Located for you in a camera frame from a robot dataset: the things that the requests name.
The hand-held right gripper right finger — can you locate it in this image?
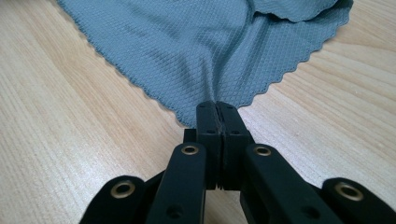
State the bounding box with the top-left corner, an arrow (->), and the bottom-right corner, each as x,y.
216,100 -> 256,191

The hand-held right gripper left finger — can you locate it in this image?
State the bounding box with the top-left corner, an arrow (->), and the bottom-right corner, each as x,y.
182,100 -> 224,191

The grey-blue cloth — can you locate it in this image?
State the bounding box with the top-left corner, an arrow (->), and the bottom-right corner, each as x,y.
55,0 -> 355,129

